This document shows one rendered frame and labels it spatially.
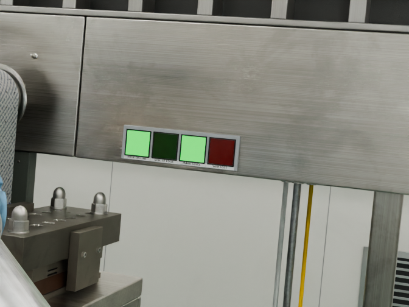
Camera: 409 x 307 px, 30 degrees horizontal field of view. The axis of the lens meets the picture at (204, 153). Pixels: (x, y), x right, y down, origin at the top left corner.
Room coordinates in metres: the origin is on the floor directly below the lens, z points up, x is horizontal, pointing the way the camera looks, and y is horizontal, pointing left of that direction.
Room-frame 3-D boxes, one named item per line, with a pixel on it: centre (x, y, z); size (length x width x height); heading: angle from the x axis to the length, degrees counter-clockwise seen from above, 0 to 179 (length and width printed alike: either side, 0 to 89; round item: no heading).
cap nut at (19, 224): (1.29, 0.30, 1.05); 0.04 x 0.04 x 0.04
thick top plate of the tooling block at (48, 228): (1.45, 0.30, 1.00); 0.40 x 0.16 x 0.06; 163
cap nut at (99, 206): (1.59, 0.21, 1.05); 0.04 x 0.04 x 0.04
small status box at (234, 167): (1.55, 0.05, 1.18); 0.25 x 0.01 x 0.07; 73
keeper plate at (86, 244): (1.44, 0.21, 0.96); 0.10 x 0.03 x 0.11; 163
